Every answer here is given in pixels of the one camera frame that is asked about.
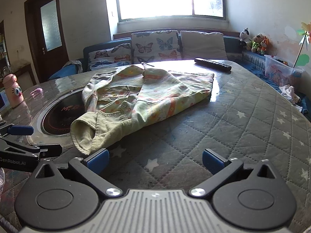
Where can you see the orange plush fox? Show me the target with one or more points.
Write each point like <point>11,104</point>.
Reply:
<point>264,45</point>

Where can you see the white small garment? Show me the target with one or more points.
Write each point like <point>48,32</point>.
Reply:
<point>290,93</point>

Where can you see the clear plastic storage box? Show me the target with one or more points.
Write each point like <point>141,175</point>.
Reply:
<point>279,71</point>

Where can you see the upright butterfly print cushion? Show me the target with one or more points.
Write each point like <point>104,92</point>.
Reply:
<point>155,46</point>

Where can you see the blue sofa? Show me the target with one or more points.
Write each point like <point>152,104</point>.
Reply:
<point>254,59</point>

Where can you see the round built-in hotplate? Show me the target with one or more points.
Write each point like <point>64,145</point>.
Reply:
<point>58,119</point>

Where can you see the green patterned child's shirt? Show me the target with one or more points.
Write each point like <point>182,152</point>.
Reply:
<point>158,94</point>

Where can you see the dark wooden door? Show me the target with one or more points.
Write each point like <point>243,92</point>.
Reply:
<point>48,29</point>

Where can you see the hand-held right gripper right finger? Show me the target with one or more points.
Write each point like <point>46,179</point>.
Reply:
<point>212,161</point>

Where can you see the brown plush bear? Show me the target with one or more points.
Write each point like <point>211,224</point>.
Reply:
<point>255,44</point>

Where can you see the colourful pinwheel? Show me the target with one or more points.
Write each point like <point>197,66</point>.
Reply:
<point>306,32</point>

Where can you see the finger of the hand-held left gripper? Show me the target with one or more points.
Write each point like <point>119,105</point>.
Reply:
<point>21,130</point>
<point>49,150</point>

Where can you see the plain grey cushion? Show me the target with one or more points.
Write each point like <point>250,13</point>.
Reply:
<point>203,45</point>

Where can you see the small pink toy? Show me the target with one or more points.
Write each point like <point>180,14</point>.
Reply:
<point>37,92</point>

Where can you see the pink toy figure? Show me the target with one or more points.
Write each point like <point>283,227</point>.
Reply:
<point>13,92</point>

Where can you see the black and white plush toy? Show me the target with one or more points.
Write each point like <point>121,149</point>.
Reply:
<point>245,37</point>

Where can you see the black remote control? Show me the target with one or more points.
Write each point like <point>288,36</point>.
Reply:
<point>212,64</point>

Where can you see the grey cloth on sofa arm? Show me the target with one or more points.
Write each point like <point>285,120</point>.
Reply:
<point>73,65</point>

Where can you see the flat butterfly print cushion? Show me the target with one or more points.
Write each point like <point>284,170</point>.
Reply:
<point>109,57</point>

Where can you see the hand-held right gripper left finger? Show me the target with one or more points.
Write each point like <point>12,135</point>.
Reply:
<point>98,161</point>

